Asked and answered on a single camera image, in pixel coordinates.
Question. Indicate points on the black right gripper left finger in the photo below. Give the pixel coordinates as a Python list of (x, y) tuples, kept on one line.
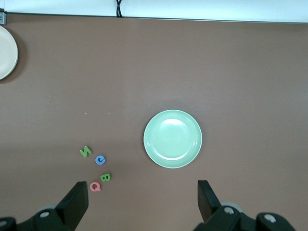
[(67, 211)]

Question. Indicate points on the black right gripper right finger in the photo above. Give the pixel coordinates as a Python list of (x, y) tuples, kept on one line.
[(211, 211)]

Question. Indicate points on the pink foam letter Q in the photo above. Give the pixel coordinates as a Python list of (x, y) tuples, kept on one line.
[(93, 186)]

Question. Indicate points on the green foam letter B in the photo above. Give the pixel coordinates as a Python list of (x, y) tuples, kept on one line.
[(106, 177)]

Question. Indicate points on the blue round foam letter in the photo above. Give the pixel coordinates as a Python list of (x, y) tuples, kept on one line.
[(98, 160)]

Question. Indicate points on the green foam letter N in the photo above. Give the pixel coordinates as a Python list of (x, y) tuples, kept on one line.
[(85, 152)]

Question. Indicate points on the light green round plate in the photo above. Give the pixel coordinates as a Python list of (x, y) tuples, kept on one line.
[(172, 139)]

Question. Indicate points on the brown table cover mat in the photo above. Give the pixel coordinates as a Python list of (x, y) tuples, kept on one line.
[(154, 72)]

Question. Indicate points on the beige round plate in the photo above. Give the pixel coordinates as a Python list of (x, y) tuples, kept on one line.
[(6, 53)]

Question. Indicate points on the metal table edge bracket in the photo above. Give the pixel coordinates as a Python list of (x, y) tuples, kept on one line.
[(2, 17)]

